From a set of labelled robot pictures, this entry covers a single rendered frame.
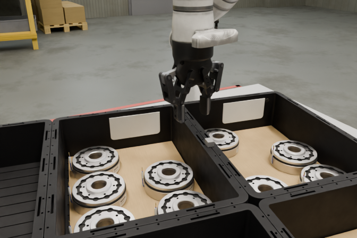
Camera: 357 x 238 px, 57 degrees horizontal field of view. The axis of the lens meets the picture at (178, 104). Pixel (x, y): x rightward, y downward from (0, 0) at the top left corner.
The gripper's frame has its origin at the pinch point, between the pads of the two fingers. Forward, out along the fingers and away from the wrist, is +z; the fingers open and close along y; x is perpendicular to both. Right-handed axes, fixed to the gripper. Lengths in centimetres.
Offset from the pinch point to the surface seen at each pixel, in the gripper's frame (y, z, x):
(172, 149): -4.1, 16.3, -13.4
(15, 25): -61, 54, -513
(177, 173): 4.0, 12.8, 0.3
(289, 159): -20.0, 13.9, 9.7
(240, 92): -72, 29, -55
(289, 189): -2.5, 6.8, 21.8
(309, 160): -22.8, 13.6, 12.7
